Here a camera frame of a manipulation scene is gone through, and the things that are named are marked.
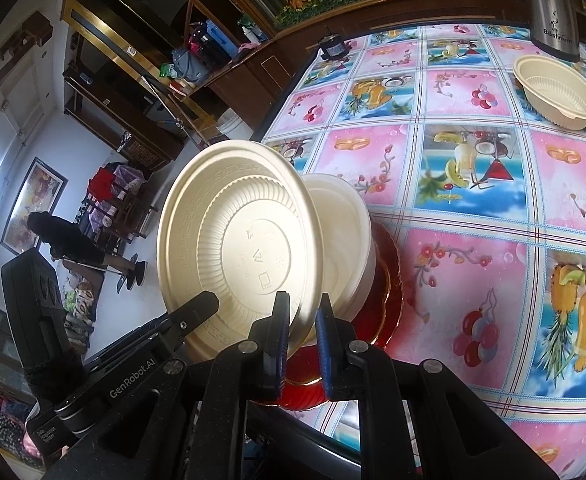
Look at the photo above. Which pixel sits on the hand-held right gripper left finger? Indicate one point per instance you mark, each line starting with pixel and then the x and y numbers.
pixel 280 322

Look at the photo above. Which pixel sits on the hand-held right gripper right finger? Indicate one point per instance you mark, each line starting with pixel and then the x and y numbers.
pixel 324 340

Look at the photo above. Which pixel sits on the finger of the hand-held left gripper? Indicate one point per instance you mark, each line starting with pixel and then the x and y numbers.
pixel 193 310

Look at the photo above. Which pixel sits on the small gold-rimmed red plate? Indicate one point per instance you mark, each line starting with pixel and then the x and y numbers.
pixel 382 305

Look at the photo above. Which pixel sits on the beige plastic bowl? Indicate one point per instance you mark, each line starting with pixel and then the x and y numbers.
pixel 558 92
pixel 233 240

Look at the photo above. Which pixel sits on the large red glass plate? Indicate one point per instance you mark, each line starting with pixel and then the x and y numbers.
pixel 397 300

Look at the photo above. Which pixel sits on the white plastic bowl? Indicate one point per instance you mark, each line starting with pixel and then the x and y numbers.
pixel 330 220

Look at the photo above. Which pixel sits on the pile of clothes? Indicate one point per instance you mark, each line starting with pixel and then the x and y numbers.
pixel 80 307

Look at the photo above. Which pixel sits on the red cloth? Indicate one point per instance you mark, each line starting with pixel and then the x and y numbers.
pixel 104 183

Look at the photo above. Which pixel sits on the white bucket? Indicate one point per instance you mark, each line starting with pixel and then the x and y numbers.
pixel 233 127

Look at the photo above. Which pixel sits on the fruit print tablecloth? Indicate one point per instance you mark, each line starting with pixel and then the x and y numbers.
pixel 473 210

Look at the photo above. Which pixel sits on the green packet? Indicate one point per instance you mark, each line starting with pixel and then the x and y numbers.
pixel 165 70

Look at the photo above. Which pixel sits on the blue bag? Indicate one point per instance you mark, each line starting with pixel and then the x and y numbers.
pixel 188 65

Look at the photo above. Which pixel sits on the black thermos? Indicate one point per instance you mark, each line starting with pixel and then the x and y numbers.
pixel 203 45

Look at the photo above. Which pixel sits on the small black device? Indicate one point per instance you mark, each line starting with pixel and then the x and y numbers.
pixel 335 47

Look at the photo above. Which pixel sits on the white bottle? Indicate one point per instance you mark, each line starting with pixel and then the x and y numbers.
pixel 248 35

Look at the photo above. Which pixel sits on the stainless steel kettle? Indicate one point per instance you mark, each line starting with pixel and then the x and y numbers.
pixel 548 10

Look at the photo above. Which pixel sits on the framed wall picture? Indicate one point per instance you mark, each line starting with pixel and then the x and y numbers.
pixel 33 205

